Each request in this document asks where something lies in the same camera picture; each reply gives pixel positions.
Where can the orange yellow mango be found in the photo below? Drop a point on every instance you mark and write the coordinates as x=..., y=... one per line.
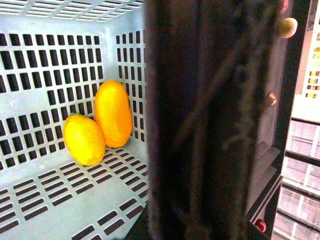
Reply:
x=113, y=114

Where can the dark wooden display stand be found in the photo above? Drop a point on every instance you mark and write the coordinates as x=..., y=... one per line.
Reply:
x=266, y=181

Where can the brown basket handle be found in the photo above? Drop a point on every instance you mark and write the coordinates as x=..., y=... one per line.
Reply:
x=206, y=68

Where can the light blue plastic basket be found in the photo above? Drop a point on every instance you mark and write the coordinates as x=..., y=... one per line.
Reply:
x=54, y=56

